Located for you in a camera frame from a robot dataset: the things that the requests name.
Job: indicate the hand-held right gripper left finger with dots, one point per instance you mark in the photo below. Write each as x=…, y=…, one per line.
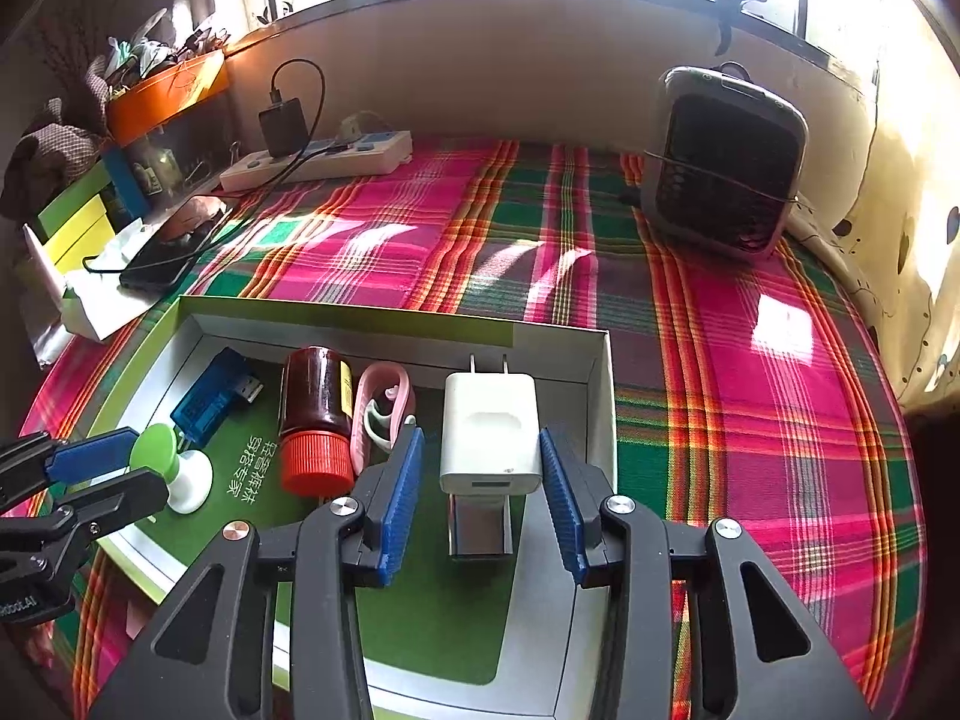
x=397, y=502

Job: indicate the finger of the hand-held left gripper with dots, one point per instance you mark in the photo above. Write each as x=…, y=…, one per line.
x=127, y=495
x=90, y=454

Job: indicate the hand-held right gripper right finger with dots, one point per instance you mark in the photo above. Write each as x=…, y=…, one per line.
x=564, y=502

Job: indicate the green white plastic knob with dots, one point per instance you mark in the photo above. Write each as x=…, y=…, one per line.
x=191, y=480

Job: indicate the pink loop clip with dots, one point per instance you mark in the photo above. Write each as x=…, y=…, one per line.
x=360, y=427

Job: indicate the white usb charger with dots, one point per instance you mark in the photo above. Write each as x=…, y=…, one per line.
x=487, y=427

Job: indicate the blue transparent usb tester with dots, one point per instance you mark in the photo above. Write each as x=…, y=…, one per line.
x=202, y=409

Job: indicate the brown bottle red cap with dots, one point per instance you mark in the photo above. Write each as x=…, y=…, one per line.
x=311, y=390

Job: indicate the black smartphone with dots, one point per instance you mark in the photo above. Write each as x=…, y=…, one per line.
x=161, y=262

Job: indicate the pink green plaid blanket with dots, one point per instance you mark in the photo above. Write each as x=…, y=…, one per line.
x=750, y=390

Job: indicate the yellow green cardboard box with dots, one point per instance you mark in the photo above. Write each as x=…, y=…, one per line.
x=75, y=229

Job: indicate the blue narrow box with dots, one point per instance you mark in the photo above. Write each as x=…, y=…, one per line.
x=127, y=184

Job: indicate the brown checked cloth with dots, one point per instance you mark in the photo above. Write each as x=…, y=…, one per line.
x=52, y=150

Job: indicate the white power strip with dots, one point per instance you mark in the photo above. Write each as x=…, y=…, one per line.
x=367, y=154

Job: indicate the orange storage tray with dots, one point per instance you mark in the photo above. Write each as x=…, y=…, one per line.
x=161, y=97

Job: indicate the black charger block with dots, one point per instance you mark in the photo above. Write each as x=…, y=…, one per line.
x=283, y=127

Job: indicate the grey portable fan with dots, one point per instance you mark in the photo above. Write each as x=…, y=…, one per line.
x=727, y=157

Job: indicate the clutter pile in tray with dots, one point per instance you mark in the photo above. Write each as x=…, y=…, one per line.
x=150, y=52

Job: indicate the cream printed curtain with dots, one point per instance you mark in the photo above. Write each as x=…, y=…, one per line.
x=900, y=240

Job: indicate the black window hook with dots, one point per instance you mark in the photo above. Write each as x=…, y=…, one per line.
x=726, y=15

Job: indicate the white wall plug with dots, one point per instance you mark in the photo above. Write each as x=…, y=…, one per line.
x=356, y=126

